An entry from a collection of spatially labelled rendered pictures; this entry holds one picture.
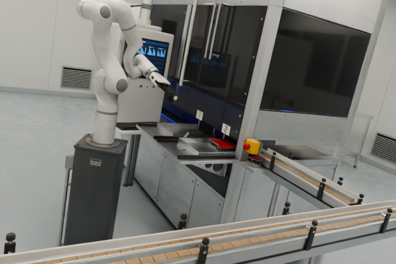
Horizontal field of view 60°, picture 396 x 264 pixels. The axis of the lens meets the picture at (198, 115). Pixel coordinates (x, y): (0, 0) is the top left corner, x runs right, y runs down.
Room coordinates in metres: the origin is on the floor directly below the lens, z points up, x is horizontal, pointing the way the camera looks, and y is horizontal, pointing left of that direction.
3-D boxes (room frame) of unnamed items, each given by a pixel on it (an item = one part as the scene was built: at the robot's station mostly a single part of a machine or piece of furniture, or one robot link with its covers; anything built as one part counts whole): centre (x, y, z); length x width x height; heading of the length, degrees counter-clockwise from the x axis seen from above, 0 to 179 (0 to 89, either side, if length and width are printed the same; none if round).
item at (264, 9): (2.06, -0.25, 1.40); 0.04 x 0.01 x 0.80; 33
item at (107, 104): (1.92, 0.54, 1.16); 0.19 x 0.12 x 0.24; 49
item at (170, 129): (2.39, 0.07, 0.90); 0.34 x 0.26 x 0.04; 123
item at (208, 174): (2.88, 0.27, 0.73); 1.98 x 0.01 x 0.25; 33
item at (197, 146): (2.10, -0.12, 0.90); 0.34 x 0.26 x 0.04; 123
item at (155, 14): (3.48, 0.64, 1.50); 0.48 x 0.01 x 0.59; 33
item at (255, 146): (1.96, -0.35, 0.99); 0.08 x 0.07 x 0.07; 123
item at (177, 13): (3.06, 0.37, 1.50); 0.49 x 0.01 x 0.59; 33
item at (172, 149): (2.21, 0.03, 0.87); 0.70 x 0.48 x 0.02; 33
